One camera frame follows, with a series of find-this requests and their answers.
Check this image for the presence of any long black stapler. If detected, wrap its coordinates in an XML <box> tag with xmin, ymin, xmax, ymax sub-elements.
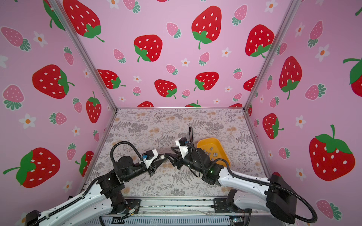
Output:
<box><xmin>189</xmin><ymin>126</ymin><xmax>194</xmax><ymax>145</ymax></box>

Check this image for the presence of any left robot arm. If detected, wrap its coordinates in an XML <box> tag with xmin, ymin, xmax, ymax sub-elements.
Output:
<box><xmin>25</xmin><ymin>150</ymin><xmax>167</xmax><ymax>226</ymax></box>

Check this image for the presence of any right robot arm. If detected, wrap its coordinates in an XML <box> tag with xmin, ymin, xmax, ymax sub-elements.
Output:
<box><xmin>166</xmin><ymin>137</ymin><xmax>318</xmax><ymax>224</ymax></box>

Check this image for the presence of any yellow plastic tray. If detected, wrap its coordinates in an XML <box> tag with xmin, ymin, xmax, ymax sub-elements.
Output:
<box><xmin>197</xmin><ymin>137</ymin><xmax>231</xmax><ymax>165</ymax></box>

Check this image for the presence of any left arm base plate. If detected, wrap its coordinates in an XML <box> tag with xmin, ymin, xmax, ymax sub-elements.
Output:
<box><xmin>111</xmin><ymin>199</ymin><xmax>141</xmax><ymax>214</ymax></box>

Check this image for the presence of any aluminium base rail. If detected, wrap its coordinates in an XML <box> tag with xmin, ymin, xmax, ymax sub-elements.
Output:
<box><xmin>64</xmin><ymin>197</ymin><xmax>284</xmax><ymax>226</ymax></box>

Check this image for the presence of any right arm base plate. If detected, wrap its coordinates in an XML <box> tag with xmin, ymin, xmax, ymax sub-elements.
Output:
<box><xmin>211</xmin><ymin>198</ymin><xmax>252</xmax><ymax>213</ymax></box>

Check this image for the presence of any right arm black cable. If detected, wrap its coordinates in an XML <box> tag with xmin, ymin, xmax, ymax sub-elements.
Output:
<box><xmin>183</xmin><ymin>142</ymin><xmax>318</xmax><ymax>224</ymax></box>

